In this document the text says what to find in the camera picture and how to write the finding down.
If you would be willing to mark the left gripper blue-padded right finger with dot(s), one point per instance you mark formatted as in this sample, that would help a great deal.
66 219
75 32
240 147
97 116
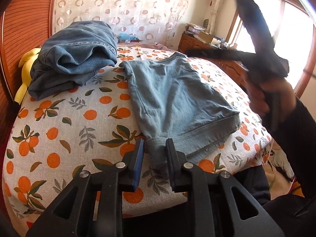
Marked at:
218 204

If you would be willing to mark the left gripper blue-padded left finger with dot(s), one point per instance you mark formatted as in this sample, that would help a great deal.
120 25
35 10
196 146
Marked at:
91 204

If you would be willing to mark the grey-blue shorts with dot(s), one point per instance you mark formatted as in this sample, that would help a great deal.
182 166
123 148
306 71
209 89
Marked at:
170 101

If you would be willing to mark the person's right forearm dark sleeve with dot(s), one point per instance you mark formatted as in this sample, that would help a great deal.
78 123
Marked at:
294 214

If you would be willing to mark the person's right hand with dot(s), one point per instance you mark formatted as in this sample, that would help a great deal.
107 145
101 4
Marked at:
256 95

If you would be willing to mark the wooden-framed window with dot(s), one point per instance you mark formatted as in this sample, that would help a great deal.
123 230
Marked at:
294 36

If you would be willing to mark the cardboard box on cabinet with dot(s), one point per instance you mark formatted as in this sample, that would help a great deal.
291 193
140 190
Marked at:
206 37

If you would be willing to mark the orange-print bed sheet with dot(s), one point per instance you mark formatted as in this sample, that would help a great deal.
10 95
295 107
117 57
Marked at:
87 127

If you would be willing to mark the stack of papers on cabinet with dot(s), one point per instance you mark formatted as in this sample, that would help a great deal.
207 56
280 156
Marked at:
194 29

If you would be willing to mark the beige side curtain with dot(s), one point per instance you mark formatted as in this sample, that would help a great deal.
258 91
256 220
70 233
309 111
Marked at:
211 15

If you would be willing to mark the floral pink blanket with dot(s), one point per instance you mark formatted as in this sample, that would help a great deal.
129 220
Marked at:
145 45

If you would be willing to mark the circle-pattern sheer curtain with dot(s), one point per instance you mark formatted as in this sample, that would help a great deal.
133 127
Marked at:
151 21

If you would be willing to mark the blue item box at headboard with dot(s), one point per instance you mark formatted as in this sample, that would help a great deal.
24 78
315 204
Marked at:
126 38

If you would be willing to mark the folded blue denim jeans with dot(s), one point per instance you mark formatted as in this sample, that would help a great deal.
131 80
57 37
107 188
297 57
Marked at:
71 57

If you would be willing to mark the yellow plush toy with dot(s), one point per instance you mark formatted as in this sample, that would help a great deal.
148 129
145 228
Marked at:
25 64

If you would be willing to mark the wooden louvred wardrobe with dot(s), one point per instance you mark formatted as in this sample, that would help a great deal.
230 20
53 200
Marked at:
25 24

